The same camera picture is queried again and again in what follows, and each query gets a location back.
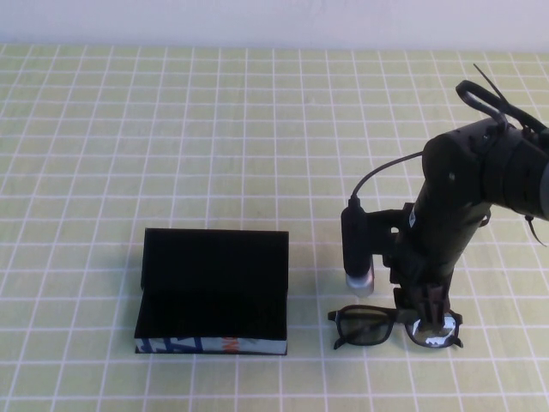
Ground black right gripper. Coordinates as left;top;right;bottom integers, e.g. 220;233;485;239
387;200;491;336

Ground black frame glasses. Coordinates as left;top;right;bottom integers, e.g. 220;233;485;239
327;303;466;351

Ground black glasses case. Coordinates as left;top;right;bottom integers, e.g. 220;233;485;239
133;227;291;358

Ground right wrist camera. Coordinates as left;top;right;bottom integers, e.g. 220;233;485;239
340;197;377;298

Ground right camera mount bracket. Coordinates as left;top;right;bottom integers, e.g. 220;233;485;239
364;204;415;259

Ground right camera black cable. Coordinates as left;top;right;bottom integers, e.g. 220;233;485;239
350;78;549;203

